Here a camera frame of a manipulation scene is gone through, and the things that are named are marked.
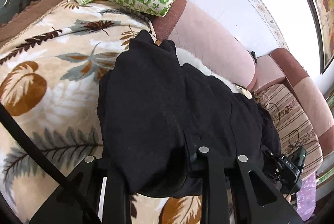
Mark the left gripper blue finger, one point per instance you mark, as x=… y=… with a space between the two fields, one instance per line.
x=194 y=165

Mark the black coat with fur collar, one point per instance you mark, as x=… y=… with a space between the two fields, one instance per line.
x=151 y=108

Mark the striped beige floral pillow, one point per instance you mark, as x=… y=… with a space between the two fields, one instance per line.
x=292 y=125

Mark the pink maroon side cushion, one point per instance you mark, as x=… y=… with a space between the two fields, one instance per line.
x=281 y=67

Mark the pink bed headboard cushion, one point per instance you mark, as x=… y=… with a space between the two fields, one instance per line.
x=195 y=31

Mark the leaf pattern beige blanket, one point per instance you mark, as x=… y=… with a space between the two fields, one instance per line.
x=53 y=55

